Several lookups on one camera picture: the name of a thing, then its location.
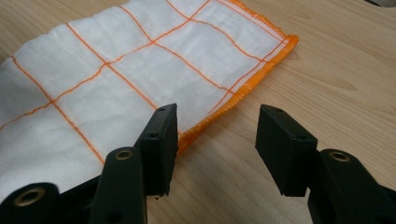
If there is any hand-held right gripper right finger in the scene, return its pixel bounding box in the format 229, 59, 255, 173
254, 104, 396, 224

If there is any white cloth with orange edge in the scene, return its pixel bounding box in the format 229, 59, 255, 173
0, 0, 300, 203

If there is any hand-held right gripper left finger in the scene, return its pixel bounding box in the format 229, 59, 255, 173
89, 103, 179, 224

